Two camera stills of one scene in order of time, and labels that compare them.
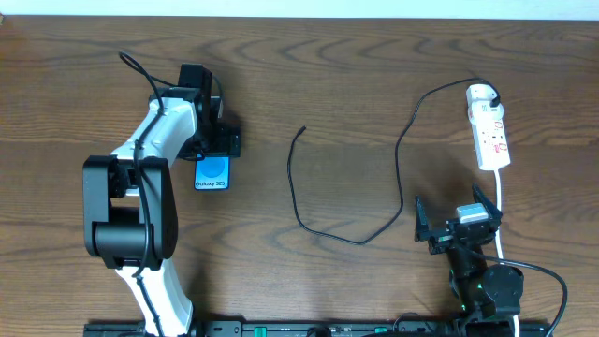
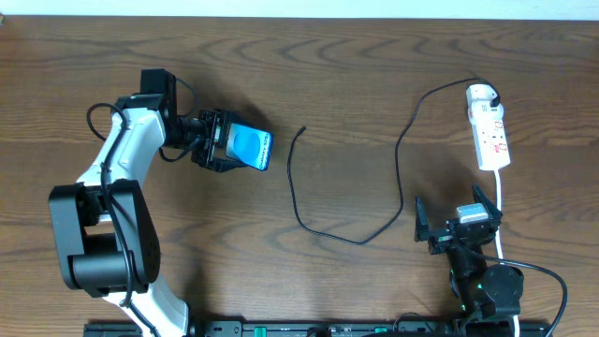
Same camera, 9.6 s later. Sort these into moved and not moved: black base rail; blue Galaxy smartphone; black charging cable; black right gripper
Moved: blue Galaxy smartphone
Not moved: black base rail; black charging cable; black right gripper
